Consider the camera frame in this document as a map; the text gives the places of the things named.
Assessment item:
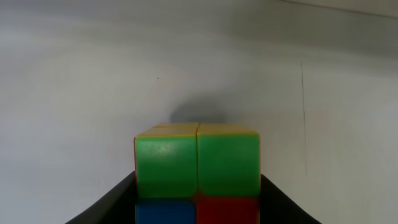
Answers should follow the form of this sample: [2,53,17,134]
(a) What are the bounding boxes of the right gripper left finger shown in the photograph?
[64,170,137,224]

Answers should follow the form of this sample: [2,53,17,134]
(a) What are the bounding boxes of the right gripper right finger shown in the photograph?
[259,174,323,224]

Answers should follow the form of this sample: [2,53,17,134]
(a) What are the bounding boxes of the many-coloured puzzle cube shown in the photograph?
[133,121,261,224]

